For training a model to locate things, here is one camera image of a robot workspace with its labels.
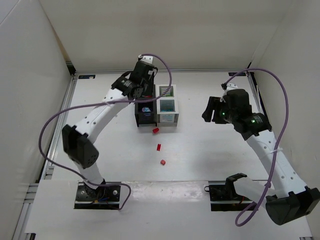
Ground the purple lotus flower lego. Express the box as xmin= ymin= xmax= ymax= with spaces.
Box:
xmin=141 ymin=107 xmax=151 ymax=113

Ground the red curved lego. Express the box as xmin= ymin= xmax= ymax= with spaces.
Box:
xmin=152 ymin=127 xmax=160 ymax=134

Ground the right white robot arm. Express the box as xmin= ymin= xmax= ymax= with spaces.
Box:
xmin=202 ymin=89 xmax=320 ymax=226

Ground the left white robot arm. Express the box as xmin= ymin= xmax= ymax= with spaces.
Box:
xmin=62 ymin=55 xmax=157 ymax=190

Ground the black slotted container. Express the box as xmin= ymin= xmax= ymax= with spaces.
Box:
xmin=134 ymin=101 xmax=157 ymax=127

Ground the white slotted container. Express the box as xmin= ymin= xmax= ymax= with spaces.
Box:
xmin=155 ymin=84 xmax=179 ymax=127

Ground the right blue label sticker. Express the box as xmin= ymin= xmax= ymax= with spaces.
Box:
xmin=228 ymin=72 xmax=247 ymax=77

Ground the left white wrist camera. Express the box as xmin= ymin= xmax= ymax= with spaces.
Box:
xmin=138 ymin=54 xmax=154 ymax=65

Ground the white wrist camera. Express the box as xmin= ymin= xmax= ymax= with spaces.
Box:
xmin=138 ymin=54 xmax=154 ymax=65
xmin=221 ymin=82 xmax=238 ymax=96

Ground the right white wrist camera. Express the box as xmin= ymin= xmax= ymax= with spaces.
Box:
xmin=221 ymin=82 xmax=238 ymax=96

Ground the right aluminium frame rail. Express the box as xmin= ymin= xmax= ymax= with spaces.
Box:
xmin=246 ymin=71 xmax=283 ymax=163

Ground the aluminium frame rail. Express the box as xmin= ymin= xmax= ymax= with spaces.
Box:
xmin=37 ymin=72 xmax=77 ymax=181
xmin=246 ymin=71 xmax=283 ymax=163

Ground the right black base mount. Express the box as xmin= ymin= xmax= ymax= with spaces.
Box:
xmin=204 ymin=184 xmax=252 ymax=212

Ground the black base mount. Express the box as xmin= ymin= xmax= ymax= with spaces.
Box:
xmin=73 ymin=182 xmax=121 ymax=210
xmin=204 ymin=184 xmax=252 ymax=212

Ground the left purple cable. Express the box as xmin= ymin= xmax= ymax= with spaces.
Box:
xmin=39 ymin=52 xmax=173 ymax=211

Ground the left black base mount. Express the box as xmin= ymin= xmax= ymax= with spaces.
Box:
xmin=73 ymin=182 xmax=121 ymax=210

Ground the left aluminium frame rail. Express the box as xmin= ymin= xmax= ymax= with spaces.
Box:
xmin=37 ymin=72 xmax=77 ymax=181

